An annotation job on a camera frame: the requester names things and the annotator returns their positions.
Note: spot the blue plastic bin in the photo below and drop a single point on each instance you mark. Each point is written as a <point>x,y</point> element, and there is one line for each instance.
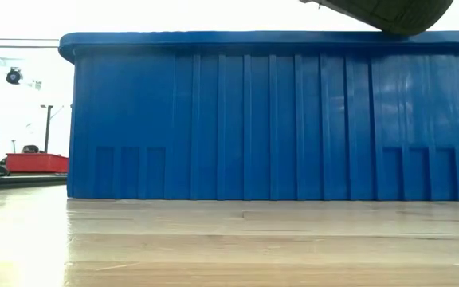
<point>253,119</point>

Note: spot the black rubber slide sandal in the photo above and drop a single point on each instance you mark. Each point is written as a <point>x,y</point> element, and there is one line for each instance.
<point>405,14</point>

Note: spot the thin black stand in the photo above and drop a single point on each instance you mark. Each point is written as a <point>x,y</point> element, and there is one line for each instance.
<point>48,131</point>

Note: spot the round black hanging device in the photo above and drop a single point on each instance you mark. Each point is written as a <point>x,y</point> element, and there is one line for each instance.
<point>14,75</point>

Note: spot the red plastic bin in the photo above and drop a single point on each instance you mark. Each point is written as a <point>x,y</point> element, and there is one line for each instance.
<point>34,163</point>

